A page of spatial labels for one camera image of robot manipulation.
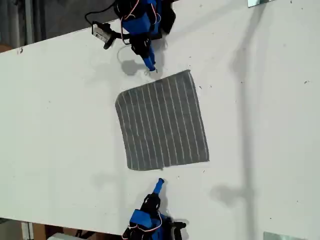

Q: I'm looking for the grey white-striped square towel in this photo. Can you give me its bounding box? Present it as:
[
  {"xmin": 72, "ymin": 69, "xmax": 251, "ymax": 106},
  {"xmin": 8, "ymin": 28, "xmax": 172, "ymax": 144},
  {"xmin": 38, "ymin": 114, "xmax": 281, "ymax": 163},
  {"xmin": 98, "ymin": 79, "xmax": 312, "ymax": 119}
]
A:
[{"xmin": 114, "ymin": 69, "xmax": 210, "ymax": 172}]

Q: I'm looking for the white box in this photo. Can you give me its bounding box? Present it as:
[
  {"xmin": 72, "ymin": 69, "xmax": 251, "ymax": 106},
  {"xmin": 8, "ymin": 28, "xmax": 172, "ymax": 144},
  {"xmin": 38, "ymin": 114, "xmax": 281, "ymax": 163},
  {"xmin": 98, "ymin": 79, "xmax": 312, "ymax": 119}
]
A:
[{"xmin": 47, "ymin": 232, "xmax": 78, "ymax": 240}]

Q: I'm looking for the grey metal upright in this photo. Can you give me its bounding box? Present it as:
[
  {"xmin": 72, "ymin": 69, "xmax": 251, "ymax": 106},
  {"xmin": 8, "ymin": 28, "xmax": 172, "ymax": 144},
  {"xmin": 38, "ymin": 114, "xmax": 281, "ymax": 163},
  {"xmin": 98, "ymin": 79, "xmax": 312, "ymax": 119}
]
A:
[{"xmin": 24, "ymin": 0, "xmax": 35, "ymax": 47}]

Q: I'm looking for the white table leg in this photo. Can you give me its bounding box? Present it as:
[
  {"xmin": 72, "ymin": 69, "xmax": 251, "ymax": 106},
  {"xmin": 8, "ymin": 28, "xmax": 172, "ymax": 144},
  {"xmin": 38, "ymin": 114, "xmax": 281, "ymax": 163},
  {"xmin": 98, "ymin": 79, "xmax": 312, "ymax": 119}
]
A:
[{"xmin": 21, "ymin": 221, "xmax": 35, "ymax": 240}]

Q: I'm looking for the arm red white wire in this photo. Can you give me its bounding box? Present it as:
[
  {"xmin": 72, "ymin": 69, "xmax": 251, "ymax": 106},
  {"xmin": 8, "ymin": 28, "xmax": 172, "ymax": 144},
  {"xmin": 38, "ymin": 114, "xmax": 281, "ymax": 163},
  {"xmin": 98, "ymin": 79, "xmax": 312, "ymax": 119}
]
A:
[
  {"xmin": 121, "ymin": 219, "xmax": 164, "ymax": 238},
  {"xmin": 119, "ymin": 0, "xmax": 161, "ymax": 46}
]

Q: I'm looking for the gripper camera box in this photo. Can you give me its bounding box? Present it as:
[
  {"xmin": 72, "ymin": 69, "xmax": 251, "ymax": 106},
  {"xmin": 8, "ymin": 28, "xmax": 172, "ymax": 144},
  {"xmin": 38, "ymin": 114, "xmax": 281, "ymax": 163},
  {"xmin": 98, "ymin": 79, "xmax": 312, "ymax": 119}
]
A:
[
  {"xmin": 172, "ymin": 220, "xmax": 188, "ymax": 230},
  {"xmin": 91, "ymin": 21, "xmax": 112, "ymax": 42}
]

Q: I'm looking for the camera black cable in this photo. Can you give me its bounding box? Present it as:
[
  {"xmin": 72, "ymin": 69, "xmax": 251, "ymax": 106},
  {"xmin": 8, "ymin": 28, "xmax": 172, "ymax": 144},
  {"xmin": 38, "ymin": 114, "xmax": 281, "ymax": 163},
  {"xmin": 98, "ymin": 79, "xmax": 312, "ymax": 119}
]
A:
[{"xmin": 84, "ymin": 2, "xmax": 118, "ymax": 27}]

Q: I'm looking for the steel corner bracket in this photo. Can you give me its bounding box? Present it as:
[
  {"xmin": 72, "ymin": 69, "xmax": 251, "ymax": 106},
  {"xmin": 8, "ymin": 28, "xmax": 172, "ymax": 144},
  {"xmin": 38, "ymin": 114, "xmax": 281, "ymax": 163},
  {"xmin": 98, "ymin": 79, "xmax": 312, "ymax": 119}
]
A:
[{"xmin": 246, "ymin": 0, "xmax": 273, "ymax": 9}]

